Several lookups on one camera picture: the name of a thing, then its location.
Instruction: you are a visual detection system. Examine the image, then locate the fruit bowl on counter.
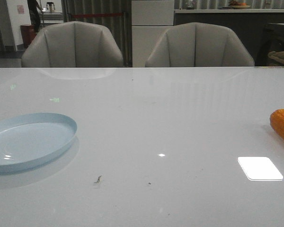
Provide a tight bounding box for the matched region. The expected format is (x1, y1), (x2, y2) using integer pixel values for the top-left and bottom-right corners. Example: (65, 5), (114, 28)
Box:
(229, 0), (250, 9)

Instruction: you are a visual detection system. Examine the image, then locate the dark wooden chair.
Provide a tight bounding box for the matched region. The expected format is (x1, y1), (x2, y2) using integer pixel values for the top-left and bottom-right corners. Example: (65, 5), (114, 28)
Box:
(255, 23), (284, 66)

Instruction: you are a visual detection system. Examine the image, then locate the left grey upholstered chair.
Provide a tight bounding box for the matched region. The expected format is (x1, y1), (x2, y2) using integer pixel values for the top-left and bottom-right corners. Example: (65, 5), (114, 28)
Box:
(21, 21), (124, 68)

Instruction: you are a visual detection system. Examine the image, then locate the person in dark clothes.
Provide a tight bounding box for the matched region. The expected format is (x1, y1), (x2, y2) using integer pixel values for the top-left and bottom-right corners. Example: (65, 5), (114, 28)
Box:
(27, 0), (42, 33)

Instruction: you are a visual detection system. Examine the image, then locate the red barrier belt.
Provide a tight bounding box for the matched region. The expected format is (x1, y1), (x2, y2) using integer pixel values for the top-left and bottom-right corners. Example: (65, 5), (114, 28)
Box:
(71, 12), (123, 18)

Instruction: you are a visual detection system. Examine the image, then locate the light blue round plate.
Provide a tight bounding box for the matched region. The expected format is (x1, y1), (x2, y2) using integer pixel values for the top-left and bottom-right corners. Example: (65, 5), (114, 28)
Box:
(0, 113), (77, 174)

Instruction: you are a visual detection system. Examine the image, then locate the dark grey counter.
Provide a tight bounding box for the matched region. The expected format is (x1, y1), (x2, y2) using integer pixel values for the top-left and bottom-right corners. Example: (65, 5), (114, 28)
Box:
(174, 9), (284, 61)

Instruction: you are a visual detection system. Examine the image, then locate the right grey upholstered chair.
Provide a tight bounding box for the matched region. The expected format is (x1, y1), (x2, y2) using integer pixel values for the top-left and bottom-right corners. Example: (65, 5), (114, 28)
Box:
(145, 22), (255, 67)

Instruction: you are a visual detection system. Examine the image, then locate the beige cushion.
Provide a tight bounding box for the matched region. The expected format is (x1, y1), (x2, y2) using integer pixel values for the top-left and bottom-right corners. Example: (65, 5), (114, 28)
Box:
(268, 51), (284, 66)

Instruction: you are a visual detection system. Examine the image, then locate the grey upholstered chair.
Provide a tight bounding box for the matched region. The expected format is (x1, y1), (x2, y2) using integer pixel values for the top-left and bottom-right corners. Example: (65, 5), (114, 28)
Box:
(21, 21), (124, 68)
(145, 22), (255, 67)

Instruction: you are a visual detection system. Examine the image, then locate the white cabinet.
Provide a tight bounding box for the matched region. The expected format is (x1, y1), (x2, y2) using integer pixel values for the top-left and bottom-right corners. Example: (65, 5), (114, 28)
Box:
(131, 0), (174, 67)

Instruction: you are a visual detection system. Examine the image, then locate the red bin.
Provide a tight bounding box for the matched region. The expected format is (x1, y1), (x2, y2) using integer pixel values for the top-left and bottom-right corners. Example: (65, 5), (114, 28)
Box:
(20, 25), (37, 48)

